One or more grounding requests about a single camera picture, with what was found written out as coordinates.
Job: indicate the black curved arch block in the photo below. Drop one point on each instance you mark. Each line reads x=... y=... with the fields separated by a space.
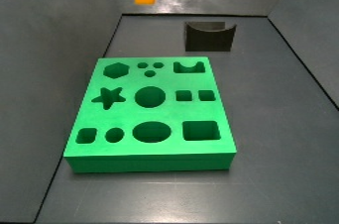
x=209 y=36

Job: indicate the green foam shape board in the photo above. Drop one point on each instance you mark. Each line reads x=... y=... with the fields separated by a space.
x=151 y=117

